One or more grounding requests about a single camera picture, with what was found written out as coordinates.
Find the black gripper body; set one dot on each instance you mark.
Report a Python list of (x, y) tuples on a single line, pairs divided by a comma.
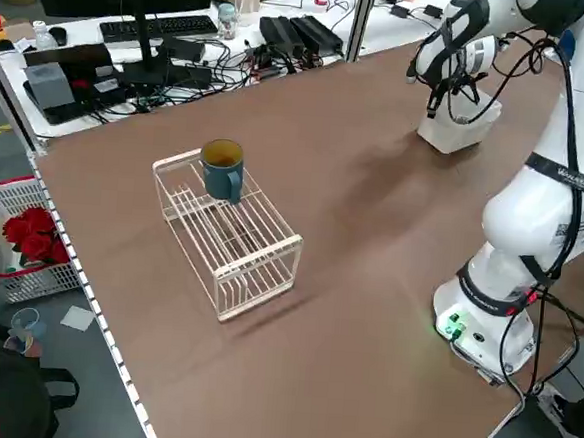
[(456, 79)]

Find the white preservation box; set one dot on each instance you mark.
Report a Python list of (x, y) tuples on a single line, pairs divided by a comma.
[(448, 136)]

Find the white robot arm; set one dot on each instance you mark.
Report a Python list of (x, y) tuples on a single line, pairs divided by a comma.
[(522, 220)]

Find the black power adapter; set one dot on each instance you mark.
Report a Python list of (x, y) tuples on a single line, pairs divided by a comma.
[(432, 10), (402, 11)]

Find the black power supply unit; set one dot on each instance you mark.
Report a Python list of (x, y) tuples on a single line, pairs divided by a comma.
[(317, 33), (280, 33)]

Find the glass jar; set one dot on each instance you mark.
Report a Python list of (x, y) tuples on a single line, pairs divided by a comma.
[(226, 21)]

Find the teal mug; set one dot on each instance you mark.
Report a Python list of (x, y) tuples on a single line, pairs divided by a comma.
[(219, 179)]

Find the black keyboard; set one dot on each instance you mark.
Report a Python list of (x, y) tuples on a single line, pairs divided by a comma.
[(155, 26)]

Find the black flat device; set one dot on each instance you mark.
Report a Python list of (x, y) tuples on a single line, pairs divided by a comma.
[(73, 56)]

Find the black computer mouse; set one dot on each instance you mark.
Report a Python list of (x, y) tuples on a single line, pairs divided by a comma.
[(58, 35)]

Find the grey cube device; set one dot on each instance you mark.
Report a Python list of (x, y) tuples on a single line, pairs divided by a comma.
[(48, 86)]

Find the clear water bottle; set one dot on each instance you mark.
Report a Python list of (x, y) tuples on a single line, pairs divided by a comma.
[(41, 36)]

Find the white paper square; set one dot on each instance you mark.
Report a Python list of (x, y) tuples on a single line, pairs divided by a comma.
[(78, 318)]

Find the red roses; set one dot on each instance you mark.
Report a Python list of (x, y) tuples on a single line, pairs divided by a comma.
[(35, 236)]

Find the red and white basket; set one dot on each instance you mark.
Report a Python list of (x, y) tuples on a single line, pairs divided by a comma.
[(42, 282)]

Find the clear plastic cup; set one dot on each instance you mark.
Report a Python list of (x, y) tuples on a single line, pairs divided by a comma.
[(25, 328)]

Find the black backpack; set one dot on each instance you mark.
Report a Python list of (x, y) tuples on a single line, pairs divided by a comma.
[(4, 394)]

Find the aluminium frame post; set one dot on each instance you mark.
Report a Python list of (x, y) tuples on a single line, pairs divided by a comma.
[(9, 104), (361, 23)]

